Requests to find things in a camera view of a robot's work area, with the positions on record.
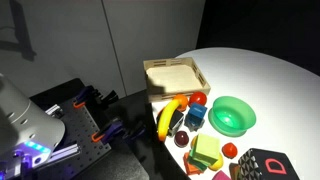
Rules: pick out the dark red toy plum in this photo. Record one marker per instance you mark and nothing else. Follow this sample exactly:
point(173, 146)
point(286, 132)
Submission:
point(181, 138)

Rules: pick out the yellow toy banana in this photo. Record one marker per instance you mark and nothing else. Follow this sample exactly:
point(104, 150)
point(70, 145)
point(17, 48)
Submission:
point(165, 116)

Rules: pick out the blue cube block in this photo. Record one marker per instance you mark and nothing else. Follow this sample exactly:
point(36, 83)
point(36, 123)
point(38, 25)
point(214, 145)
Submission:
point(196, 111)

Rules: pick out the purple black spring clamp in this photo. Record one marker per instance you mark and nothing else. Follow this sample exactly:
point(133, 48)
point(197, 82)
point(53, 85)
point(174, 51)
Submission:
point(87, 95)
point(113, 130)

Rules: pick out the long aluminium extrusion rail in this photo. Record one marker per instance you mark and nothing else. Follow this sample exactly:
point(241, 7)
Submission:
point(65, 152)

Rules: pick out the lime green foam cube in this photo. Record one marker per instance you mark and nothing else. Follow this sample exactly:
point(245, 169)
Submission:
point(206, 148)

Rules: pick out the green plastic bowl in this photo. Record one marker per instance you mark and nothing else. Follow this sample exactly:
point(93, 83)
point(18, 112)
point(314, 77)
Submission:
point(233, 116)

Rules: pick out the large black cube letter D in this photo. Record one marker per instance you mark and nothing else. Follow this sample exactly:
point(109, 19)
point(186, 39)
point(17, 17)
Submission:
point(266, 166)

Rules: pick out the red toy tomato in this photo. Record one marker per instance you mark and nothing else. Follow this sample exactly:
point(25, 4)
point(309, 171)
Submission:
point(198, 98)

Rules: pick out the brown orange block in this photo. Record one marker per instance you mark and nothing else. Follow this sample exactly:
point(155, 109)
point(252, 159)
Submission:
point(234, 171)

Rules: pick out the dark green block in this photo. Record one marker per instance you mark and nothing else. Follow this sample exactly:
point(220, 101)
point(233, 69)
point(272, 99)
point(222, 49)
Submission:
point(196, 164)

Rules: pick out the perforated metal breadboard plate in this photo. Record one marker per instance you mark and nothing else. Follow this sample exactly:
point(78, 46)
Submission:
point(83, 123)

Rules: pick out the small red toy fruit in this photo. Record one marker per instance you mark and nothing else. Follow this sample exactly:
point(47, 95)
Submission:
point(229, 150)

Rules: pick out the pink block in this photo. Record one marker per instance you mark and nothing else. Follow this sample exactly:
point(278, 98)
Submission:
point(220, 176)

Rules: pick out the small yellow toy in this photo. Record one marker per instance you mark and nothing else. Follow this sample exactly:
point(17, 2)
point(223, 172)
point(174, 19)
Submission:
point(193, 141)

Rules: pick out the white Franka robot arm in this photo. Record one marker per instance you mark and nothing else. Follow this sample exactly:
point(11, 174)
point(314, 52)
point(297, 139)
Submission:
point(20, 116)

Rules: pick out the black soft cube letter A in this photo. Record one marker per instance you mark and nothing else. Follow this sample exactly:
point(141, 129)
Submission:
point(176, 120)

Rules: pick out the orange red block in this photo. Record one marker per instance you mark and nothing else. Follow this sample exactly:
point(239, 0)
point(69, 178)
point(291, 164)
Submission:
point(188, 167)

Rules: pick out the light wooden slatted tray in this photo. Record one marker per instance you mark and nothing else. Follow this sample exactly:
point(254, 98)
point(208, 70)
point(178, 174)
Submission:
point(170, 78)

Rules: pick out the short aluminium extrusion rail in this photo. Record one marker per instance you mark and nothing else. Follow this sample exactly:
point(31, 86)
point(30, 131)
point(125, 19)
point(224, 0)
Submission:
point(53, 110)

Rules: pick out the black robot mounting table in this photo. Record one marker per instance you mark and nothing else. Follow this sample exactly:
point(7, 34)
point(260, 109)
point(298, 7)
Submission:
point(130, 110)

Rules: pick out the yellow toy lemon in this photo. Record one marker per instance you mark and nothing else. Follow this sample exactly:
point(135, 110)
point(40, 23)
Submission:
point(217, 164)

